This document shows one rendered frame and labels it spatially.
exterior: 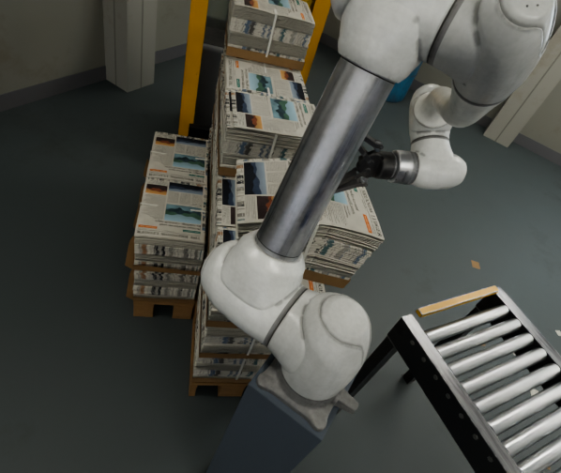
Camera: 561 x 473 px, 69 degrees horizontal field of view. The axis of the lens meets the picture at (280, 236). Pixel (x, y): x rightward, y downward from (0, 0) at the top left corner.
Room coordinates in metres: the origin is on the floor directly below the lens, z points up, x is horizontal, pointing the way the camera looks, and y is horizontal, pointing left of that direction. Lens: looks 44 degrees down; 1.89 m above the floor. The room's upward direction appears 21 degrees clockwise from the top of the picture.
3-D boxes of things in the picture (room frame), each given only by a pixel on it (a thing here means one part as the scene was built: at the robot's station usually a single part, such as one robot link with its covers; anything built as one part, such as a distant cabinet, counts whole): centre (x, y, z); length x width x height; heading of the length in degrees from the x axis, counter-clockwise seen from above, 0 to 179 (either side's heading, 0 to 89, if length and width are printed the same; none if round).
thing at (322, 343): (0.50, -0.17, 1.17); 0.18 x 0.16 x 0.22; 71
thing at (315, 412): (0.49, -0.19, 1.03); 0.22 x 0.18 x 0.06; 72
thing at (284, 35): (2.05, 0.41, 0.65); 0.39 x 0.30 x 1.29; 110
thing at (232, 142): (1.49, 0.21, 0.95); 0.38 x 0.29 x 0.23; 112
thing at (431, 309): (1.14, -0.73, 0.81); 0.43 x 0.03 x 0.02; 130
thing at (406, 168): (1.01, -0.24, 1.32); 0.09 x 0.06 x 0.09; 20
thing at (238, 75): (1.77, 0.31, 0.95); 0.38 x 0.29 x 0.23; 111
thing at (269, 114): (1.50, 0.19, 1.06); 0.37 x 0.29 x 0.01; 112
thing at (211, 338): (1.37, 0.16, 0.42); 1.17 x 0.39 x 0.83; 20
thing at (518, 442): (0.77, -1.02, 0.77); 0.47 x 0.05 x 0.05; 130
